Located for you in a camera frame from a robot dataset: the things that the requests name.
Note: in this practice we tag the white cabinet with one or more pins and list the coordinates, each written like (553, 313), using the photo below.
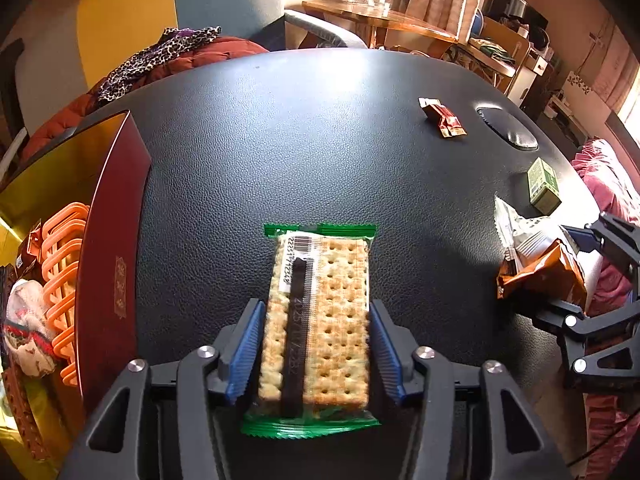
(533, 67)

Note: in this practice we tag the wooden chair with cushion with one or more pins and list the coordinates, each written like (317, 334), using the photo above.
(498, 52)

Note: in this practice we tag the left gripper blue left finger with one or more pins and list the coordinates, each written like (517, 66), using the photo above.
(241, 345)

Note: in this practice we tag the orange plastic rack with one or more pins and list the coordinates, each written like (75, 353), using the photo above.
(62, 237)

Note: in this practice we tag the orange snack bag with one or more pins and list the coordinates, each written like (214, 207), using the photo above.
(538, 256)

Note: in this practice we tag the red gold tray box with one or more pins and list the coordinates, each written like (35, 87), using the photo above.
(104, 167)

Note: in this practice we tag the wooden side table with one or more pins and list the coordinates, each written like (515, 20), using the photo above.
(380, 22)

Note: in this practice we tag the small red candy packet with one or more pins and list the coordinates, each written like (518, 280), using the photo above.
(442, 117)

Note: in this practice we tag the red quilted jacket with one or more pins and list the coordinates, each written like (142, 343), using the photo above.
(221, 49)

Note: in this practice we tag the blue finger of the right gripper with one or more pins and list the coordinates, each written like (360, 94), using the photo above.
(583, 240)

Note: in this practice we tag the cracker pack with black stripe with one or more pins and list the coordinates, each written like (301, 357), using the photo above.
(314, 369)

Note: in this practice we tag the yellow blue grey armchair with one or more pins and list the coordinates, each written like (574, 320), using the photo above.
(69, 45)

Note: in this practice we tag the brown black brick bar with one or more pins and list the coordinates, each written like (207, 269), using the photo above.
(22, 414)

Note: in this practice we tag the leopard print cloth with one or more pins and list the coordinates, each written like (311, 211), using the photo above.
(173, 42)

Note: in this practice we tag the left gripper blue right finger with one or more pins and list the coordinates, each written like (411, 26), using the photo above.
(392, 348)

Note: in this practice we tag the green tea box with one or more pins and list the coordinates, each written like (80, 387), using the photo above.
(543, 188)

